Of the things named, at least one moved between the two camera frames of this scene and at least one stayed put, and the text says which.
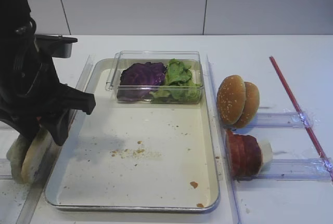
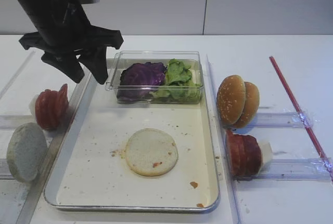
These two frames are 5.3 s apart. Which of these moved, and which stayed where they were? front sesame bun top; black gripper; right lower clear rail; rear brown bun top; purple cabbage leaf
Moved: black gripper
Stayed: purple cabbage leaf; rear brown bun top; front sesame bun top; right lower clear rail
